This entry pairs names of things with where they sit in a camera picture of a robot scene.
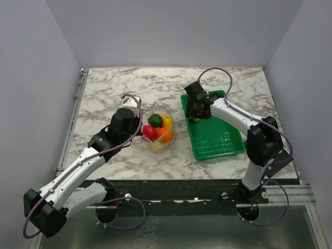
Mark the yellow banana bunch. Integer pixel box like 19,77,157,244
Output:
189,117,200,122

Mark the red apple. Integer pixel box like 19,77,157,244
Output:
142,125,158,141

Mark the yellow lemon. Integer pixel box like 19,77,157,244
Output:
149,142,165,153
161,115,173,128

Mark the dark green avocado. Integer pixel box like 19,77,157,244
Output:
148,114,163,128

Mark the clear zip bag teal zipper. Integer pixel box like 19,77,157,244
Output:
141,102,175,154

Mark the green plastic tray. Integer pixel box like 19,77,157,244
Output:
180,90,246,161

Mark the orange fruit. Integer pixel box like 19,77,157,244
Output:
157,127,174,143

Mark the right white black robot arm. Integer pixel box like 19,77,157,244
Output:
184,81,284,203

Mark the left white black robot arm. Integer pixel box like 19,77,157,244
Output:
22,106,142,239

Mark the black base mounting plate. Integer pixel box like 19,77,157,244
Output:
92,179,268,216

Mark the black digital scale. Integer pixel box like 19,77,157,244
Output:
267,149,294,178

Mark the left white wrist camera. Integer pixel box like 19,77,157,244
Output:
122,96,139,115

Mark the aluminium frame rail left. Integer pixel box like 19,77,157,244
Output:
56,68,89,175

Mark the aluminium frame rail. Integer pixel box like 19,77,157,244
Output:
231,185,316,208
56,68,89,175

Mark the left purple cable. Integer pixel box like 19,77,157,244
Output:
22,93,146,239

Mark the aluminium frame rail right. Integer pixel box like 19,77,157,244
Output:
231,185,316,208

